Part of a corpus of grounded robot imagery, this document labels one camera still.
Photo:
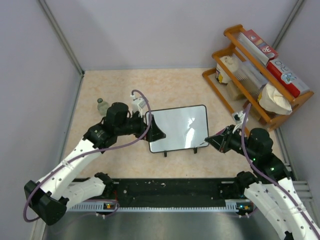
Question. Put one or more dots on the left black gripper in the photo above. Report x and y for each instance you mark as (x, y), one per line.
(153, 132)

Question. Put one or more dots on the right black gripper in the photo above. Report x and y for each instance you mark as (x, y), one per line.
(221, 142)

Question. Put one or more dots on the black framed whiteboard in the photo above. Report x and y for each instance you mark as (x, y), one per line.
(185, 128)

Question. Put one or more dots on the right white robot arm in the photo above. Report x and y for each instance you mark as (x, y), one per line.
(269, 187)

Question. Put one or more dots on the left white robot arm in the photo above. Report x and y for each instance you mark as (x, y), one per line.
(52, 195)

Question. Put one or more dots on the beige block on shelf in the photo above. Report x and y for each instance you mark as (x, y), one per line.
(234, 92)

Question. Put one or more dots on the clear plastic bottle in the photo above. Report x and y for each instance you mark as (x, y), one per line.
(102, 106)

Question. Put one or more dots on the white yellow jar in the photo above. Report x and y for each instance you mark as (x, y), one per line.
(232, 63)

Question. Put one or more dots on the cream cloth bundle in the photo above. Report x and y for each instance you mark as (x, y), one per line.
(273, 101)

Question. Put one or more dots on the orange wooden shelf rack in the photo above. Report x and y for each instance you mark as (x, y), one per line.
(263, 118)

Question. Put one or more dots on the clear plastic container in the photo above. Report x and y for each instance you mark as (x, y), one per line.
(250, 78)

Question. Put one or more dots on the red white box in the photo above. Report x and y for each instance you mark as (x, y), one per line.
(287, 77)

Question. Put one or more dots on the red box top shelf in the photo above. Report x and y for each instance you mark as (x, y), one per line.
(255, 45)

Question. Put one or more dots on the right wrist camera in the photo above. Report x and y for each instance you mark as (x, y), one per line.
(239, 117)

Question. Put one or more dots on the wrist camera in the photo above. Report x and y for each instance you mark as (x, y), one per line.
(239, 117)
(137, 104)

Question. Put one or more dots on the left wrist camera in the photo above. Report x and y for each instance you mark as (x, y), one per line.
(137, 104)

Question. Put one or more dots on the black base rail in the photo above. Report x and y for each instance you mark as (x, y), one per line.
(171, 192)

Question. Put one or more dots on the aluminium frame rail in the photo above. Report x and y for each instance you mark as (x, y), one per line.
(303, 190)

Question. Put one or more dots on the grey slotted cable duct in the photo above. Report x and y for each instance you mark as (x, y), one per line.
(107, 207)

